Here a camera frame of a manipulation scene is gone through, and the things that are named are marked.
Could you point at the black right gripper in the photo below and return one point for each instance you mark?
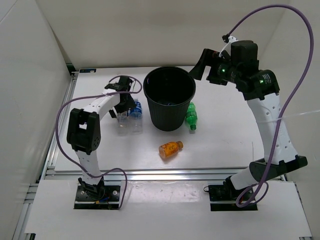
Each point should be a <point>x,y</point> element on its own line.
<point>207,56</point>

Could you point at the black ribbed plastic bin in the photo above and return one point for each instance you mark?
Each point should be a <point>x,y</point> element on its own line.
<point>169,91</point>

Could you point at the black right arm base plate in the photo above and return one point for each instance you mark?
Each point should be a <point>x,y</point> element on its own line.
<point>223,199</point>

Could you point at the green plastic bottle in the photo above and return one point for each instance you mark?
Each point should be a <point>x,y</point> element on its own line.
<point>191,116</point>

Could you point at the clear bottle white orange label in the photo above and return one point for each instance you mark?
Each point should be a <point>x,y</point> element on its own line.
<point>122,123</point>

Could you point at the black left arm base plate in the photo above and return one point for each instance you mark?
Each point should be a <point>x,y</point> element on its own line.
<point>107,197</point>

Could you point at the clear bottle blue label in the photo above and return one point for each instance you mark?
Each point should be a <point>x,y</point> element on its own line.
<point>136,118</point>

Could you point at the orange juice bottle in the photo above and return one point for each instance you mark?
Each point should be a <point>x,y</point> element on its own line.
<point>169,149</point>

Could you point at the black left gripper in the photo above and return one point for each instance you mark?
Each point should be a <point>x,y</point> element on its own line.
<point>129,105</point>

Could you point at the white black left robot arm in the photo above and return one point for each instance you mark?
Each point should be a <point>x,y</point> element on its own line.
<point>84,131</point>

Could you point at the aluminium table frame rail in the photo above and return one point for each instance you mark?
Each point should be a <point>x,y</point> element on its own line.
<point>165,199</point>

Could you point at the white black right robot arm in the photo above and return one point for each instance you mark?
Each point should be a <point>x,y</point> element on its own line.
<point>261,92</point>

